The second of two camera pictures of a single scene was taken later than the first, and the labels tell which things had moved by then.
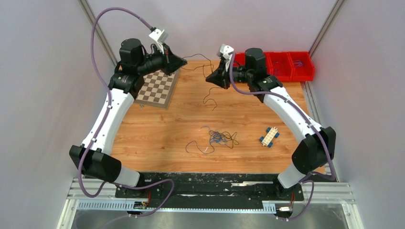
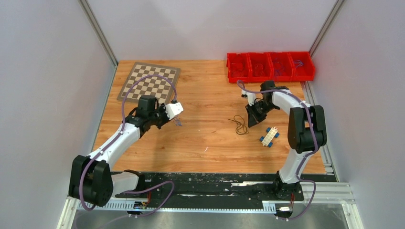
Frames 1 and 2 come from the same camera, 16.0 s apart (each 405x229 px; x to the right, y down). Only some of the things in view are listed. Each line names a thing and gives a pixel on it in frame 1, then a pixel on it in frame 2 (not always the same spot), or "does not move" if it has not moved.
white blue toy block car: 267,140 does not move
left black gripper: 172,63 → 166,119
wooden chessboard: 157,89 does not move
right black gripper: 220,76 → 253,119
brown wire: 203,66 → 240,129
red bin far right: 303,69 does not move
